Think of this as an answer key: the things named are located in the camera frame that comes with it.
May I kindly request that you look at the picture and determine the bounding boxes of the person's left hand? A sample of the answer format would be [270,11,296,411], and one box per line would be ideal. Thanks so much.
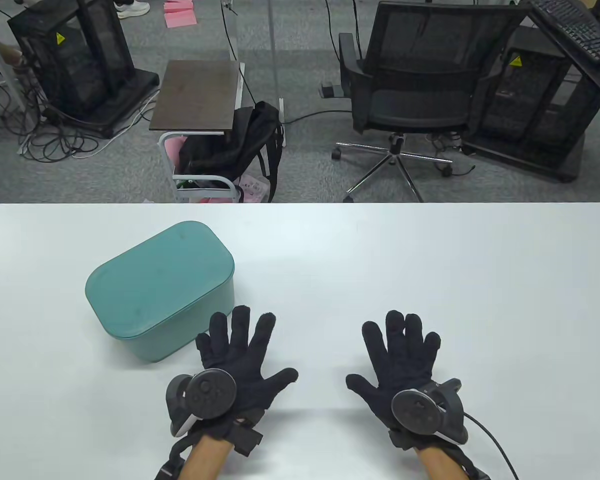
[195,305,299,427]

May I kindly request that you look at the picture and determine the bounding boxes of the person's right hand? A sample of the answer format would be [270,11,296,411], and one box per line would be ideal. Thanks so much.
[346,310,442,427]

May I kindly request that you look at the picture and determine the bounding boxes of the teal plastic storage box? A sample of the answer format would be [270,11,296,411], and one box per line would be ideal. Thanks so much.
[99,262,236,364]

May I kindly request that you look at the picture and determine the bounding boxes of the person's right forearm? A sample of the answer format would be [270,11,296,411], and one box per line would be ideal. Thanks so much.
[415,446,463,480]

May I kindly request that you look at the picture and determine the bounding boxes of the person's left forearm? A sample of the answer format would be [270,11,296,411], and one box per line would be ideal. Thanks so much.
[180,432,233,480]

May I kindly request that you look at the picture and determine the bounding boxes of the black left hand controller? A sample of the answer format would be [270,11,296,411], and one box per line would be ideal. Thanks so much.
[166,368,237,437]

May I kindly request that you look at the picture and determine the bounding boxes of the black hand controller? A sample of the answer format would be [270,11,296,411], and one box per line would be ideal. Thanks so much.
[391,378,469,446]
[166,368,237,437]

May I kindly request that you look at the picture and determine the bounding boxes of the black right hand controller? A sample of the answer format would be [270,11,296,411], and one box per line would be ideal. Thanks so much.
[391,378,469,446]

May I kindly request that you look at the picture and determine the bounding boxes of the black backpack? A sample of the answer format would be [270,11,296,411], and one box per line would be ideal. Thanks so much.
[179,101,285,203]

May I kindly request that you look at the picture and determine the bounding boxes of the brown side table top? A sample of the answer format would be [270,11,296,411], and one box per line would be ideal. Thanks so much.
[149,60,245,135]

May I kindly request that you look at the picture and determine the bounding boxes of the black mesh equipment cabinet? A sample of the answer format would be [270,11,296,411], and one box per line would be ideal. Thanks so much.
[462,25,600,182]
[7,0,160,140]

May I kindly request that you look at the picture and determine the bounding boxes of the black mesh office chair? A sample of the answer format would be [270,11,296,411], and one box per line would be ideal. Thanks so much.
[331,0,531,203]

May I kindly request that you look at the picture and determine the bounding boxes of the pink papers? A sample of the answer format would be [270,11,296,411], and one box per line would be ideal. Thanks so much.
[163,0,199,29]

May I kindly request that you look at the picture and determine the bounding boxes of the black keyboard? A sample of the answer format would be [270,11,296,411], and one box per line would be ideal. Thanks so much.
[530,0,600,63]

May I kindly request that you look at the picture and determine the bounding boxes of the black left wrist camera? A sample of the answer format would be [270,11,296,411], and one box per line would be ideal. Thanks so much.
[231,419,264,456]

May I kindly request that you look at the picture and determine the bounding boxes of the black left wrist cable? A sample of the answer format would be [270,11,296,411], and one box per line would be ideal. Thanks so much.
[155,434,201,480]

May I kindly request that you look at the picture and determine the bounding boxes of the black controller cable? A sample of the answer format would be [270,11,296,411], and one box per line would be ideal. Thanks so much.
[462,411,520,480]

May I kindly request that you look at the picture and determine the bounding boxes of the white metal cart frame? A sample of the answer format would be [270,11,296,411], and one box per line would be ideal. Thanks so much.
[158,131,244,204]

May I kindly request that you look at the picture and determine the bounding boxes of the bundle of floor cables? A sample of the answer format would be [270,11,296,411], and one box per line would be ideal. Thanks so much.
[19,90,157,162]

